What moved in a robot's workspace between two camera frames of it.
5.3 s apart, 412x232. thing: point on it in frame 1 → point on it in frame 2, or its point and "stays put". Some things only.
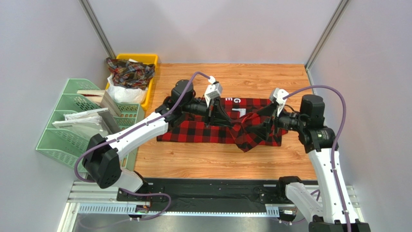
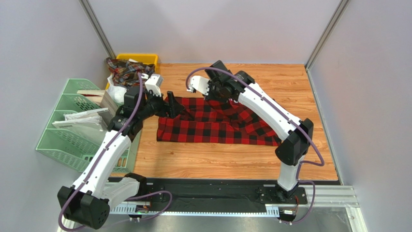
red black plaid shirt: x=244 y=128 stays put
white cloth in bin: x=123 y=94 stays put
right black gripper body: x=270 y=119 → x=212 y=87
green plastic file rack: x=66 y=147 stays put
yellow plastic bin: x=152 y=59 stays put
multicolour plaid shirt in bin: x=130 y=74 stays put
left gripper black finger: x=216 y=114 → x=175 y=107
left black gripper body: x=198 y=108 → x=154 y=105
